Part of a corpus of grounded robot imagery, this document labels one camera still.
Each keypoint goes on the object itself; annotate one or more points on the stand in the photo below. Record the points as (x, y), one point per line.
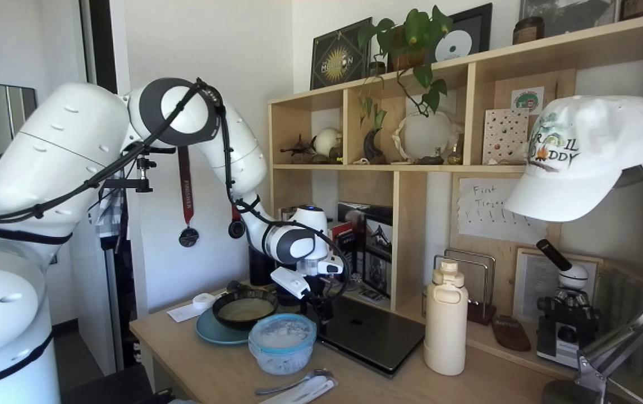
(143, 174)

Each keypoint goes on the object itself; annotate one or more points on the medal on red ribbon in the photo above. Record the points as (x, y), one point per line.
(237, 228)
(188, 235)

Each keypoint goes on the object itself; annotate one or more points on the brown case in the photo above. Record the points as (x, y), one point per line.
(511, 334)

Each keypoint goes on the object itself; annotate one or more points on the plastic container with blue lid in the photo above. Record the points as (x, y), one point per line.
(282, 345)

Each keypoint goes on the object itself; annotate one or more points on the wooden shelf unit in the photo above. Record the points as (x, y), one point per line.
(408, 224)

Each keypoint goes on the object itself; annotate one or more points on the white shell ornament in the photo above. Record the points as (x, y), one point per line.
(425, 137)

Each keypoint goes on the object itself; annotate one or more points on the black and gold framed poster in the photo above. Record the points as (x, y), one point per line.
(339, 56)

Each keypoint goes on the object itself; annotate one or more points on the black and white microscope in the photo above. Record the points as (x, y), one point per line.
(567, 320)

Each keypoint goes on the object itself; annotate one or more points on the row of books and frames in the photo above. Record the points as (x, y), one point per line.
(375, 247)

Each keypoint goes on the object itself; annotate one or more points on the framed silver disc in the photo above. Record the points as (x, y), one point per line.
(456, 42)

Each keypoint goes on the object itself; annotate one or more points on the round sticker card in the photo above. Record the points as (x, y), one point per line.
(527, 101)

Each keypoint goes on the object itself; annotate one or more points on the framed document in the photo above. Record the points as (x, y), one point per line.
(532, 286)

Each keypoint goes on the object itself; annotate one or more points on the handwritten paper note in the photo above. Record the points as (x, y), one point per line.
(490, 216)

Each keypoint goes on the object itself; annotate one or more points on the hanging clothes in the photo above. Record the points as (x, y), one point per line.
(109, 216)

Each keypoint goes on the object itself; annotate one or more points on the dark vase with plant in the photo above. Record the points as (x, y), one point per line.
(373, 148)

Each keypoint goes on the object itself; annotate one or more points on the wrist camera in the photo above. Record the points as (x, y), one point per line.
(290, 282)

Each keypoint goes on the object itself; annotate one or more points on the white egg ornament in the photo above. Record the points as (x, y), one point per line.
(327, 141)

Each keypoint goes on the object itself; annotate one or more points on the blue plate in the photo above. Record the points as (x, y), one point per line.
(215, 332)

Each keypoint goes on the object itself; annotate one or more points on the dark figurine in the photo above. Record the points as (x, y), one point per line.
(299, 151)

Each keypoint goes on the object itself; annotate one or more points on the white tape roll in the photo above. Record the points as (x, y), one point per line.
(204, 301)

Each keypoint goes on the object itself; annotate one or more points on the black tumbler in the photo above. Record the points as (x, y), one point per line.
(260, 268)

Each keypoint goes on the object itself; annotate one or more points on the black bowl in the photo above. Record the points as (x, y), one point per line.
(244, 310)

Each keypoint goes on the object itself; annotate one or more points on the brown jar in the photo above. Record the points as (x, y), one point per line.
(528, 31)

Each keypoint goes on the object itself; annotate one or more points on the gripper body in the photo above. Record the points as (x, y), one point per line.
(317, 292)

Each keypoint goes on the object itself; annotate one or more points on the potted trailing plant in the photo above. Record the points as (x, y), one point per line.
(411, 39)

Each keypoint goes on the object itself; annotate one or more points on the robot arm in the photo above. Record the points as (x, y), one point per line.
(63, 146)

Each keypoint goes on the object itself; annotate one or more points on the cream water bottle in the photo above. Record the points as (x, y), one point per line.
(445, 331)

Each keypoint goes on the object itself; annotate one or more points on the white printed cap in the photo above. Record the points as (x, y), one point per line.
(596, 151)

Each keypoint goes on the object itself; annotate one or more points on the framed picture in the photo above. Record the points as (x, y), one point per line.
(568, 14)

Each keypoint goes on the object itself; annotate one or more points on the dotted greeting card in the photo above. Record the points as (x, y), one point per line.
(504, 137)

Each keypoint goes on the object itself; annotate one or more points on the metal spoon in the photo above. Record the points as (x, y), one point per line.
(293, 385)

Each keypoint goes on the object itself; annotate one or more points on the white paper slip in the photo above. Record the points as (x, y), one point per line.
(182, 313)

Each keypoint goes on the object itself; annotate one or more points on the black chair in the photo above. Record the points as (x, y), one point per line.
(108, 387)

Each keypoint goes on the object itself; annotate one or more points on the silver desk lamp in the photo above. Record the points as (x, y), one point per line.
(624, 342)

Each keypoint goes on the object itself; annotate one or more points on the dark grey laptop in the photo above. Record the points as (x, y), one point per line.
(375, 336)

